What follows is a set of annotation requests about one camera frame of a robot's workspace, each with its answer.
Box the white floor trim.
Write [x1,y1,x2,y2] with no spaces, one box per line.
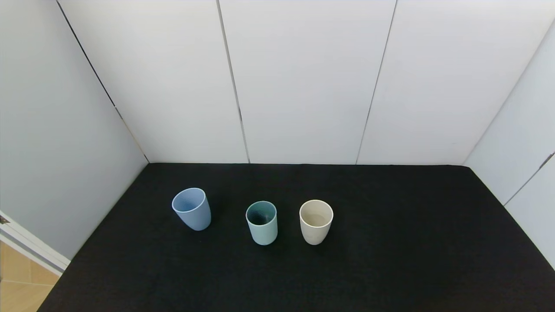
[0,211,71,276]

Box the light blue plastic cup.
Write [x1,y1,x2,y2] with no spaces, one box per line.
[172,187,212,231]

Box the cream plastic cup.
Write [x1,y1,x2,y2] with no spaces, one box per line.
[299,199,334,246]

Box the teal plastic cup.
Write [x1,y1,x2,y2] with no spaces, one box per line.
[245,200,278,246]

